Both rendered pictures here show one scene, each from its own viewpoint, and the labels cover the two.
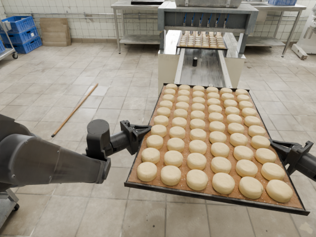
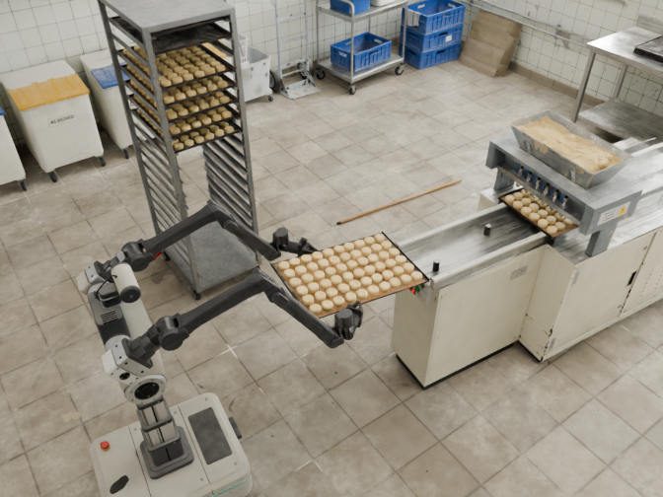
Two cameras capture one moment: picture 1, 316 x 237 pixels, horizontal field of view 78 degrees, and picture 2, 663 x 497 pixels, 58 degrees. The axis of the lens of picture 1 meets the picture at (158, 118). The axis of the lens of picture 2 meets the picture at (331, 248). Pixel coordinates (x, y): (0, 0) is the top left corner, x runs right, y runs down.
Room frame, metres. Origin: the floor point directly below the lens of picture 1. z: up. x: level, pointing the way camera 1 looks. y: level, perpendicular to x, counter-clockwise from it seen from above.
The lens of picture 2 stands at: (-0.77, -1.66, 2.80)
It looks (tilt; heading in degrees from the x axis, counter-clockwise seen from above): 40 degrees down; 51
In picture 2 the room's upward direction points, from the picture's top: straight up
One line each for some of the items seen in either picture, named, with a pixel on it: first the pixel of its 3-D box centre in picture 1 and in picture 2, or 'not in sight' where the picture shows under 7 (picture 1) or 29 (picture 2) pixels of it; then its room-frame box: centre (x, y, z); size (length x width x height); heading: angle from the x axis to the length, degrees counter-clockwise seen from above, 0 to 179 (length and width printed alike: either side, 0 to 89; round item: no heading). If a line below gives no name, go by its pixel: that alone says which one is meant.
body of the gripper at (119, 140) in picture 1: (120, 140); (296, 248); (0.44, 0.12, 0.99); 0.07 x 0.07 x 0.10; 35
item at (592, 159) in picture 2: not in sight; (566, 147); (1.76, -0.38, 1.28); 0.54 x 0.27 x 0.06; 81
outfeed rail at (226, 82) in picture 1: (216, 42); (583, 219); (1.84, -0.54, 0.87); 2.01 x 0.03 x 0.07; 171
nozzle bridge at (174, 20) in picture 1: (202, 28); (553, 190); (1.76, -0.38, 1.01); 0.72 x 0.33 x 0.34; 81
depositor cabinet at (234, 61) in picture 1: (195, 71); (587, 248); (2.23, -0.46, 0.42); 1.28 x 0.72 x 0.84; 171
